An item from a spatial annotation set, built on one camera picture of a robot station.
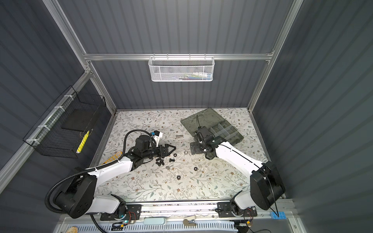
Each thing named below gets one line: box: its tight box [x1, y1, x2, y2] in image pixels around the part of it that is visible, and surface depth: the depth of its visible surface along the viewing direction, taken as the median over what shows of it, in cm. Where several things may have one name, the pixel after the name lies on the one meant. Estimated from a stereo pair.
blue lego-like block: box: [270, 211, 288, 220], surface depth 72 cm
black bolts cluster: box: [155, 157, 165, 167], surface depth 93 cm
